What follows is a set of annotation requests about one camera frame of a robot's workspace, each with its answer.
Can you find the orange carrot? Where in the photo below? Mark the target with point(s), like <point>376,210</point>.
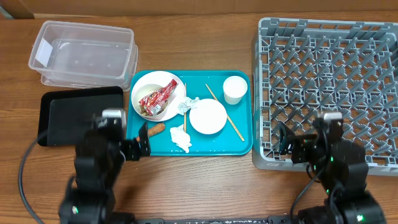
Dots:
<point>158,128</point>

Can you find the grey dishwasher rack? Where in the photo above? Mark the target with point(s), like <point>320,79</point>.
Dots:
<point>303,67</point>

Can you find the white upturned bowl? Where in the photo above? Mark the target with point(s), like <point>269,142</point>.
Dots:
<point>208,116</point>

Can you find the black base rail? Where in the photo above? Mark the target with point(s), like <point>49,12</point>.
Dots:
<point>273,219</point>

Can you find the red snack wrapper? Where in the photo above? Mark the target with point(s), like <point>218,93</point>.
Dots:
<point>153,103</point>

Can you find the white napkin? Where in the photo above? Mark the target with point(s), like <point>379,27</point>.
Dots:
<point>180,138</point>

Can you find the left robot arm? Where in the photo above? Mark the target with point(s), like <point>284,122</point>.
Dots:
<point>100,155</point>

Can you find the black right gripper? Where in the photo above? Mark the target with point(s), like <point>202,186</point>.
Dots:
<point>301,143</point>

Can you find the white tissue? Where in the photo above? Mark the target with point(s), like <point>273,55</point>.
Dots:
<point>186,104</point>

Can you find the white bowl with food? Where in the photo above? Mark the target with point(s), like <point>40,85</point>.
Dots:
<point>142,92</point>

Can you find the wooden chopstick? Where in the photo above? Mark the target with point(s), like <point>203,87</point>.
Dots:
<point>228,118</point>
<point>185,113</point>

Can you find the left wooden chopstick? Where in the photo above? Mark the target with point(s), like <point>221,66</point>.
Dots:
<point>185,113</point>

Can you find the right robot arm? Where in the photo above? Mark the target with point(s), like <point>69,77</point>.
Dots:
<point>340,166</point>

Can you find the right wooden chopstick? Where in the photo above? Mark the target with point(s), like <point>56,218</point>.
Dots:
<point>228,118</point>

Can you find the clear plastic waste bin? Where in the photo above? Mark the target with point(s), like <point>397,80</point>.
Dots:
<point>78,55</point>

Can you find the teal serving tray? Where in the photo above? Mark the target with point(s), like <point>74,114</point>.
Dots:
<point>233,140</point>

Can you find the black tray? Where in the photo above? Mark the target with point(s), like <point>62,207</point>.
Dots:
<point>67,115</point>

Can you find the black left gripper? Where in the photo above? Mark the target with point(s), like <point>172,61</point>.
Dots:
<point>133,153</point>

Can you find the white paper cup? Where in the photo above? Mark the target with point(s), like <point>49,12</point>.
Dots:
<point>234,88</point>

